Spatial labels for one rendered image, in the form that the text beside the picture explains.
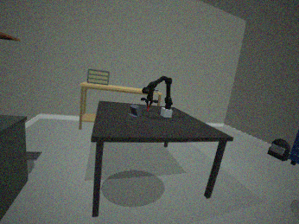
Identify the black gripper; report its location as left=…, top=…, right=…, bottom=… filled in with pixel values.
left=141, top=94, right=158, bottom=108

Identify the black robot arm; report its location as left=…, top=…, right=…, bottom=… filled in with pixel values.
left=142, top=76, right=173, bottom=110

